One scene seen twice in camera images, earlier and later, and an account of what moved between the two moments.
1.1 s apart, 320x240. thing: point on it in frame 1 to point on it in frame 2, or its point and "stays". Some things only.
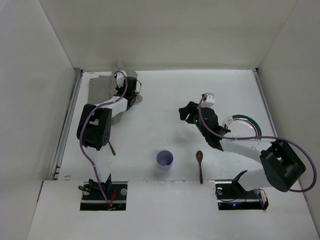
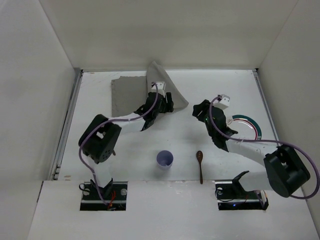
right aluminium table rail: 268,109 stays
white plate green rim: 240,125 stays
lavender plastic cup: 164,159 stays
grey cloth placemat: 102,87 to 129,94
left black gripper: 131,88 to 166,103
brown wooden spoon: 199,155 stays
